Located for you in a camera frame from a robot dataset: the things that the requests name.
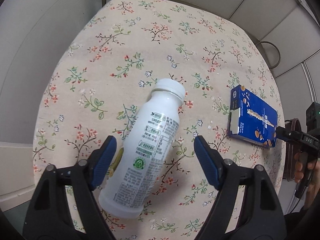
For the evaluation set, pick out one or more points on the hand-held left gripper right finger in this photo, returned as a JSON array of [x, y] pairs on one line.
[[205, 160]]

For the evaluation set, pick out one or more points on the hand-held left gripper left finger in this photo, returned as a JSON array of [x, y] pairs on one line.
[[105, 160]]

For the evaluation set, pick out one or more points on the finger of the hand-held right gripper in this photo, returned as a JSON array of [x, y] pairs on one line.
[[287, 133]]

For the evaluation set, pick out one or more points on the blue snack box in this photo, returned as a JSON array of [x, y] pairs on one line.
[[257, 115]]

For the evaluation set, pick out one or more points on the white plastic bottle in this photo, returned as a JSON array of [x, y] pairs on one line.
[[150, 130]]

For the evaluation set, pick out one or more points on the person's right hand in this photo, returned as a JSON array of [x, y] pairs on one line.
[[312, 190]]

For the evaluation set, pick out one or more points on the floral tablecloth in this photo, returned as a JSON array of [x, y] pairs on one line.
[[125, 42]]

